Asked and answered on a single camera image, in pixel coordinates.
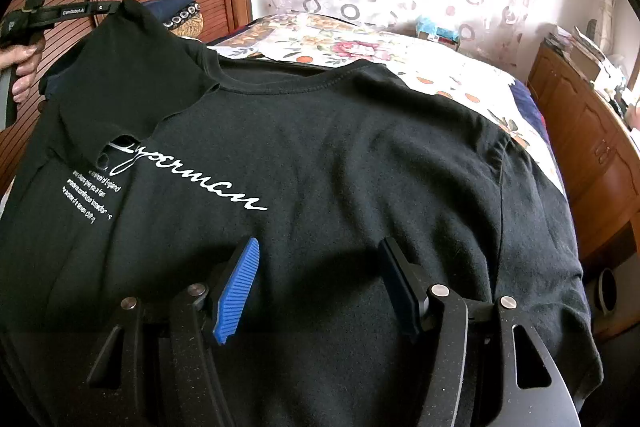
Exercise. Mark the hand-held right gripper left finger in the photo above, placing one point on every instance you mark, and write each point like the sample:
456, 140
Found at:
237, 292

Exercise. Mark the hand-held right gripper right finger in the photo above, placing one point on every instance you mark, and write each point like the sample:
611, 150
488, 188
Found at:
400, 289

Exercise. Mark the black printed t-shirt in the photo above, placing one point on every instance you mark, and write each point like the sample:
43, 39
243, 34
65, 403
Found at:
325, 157

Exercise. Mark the person's left hand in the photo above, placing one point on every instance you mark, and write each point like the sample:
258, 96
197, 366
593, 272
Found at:
25, 62

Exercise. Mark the grey round object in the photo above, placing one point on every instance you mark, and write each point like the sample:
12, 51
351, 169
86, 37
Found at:
607, 289

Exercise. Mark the orange fruit print bedsheet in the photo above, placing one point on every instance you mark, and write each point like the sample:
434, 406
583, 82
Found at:
475, 92

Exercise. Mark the navy blanket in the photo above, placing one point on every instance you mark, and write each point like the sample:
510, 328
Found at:
530, 107

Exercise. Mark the wooden dresser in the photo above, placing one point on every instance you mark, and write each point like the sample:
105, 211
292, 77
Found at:
595, 157

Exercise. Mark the floral quilt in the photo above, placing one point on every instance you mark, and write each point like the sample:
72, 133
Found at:
340, 44

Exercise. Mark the light blue packet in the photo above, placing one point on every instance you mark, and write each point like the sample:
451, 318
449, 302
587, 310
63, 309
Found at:
435, 31

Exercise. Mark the pink figurine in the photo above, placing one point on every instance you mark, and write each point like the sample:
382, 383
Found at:
635, 114

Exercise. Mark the pile of papers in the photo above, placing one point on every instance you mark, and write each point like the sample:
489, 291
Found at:
575, 44

